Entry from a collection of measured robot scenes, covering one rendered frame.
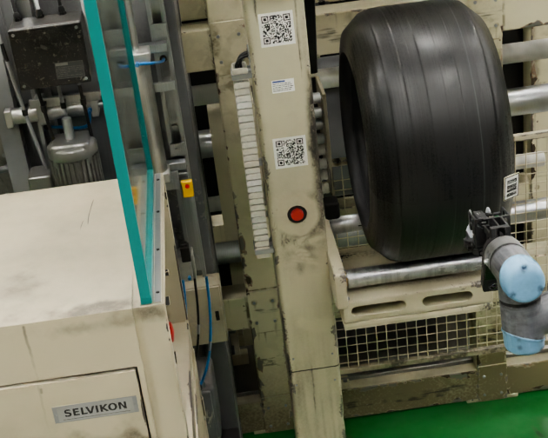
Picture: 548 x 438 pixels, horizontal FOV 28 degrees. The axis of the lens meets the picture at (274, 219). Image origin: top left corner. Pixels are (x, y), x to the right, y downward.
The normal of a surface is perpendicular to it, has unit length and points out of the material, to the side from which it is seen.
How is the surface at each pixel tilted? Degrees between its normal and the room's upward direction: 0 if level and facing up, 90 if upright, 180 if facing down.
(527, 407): 0
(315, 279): 90
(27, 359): 90
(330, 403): 90
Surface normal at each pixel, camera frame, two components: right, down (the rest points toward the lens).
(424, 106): 0.02, -0.11
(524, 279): 0.08, 0.33
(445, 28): -0.07, -0.66
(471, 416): -0.11, -0.89
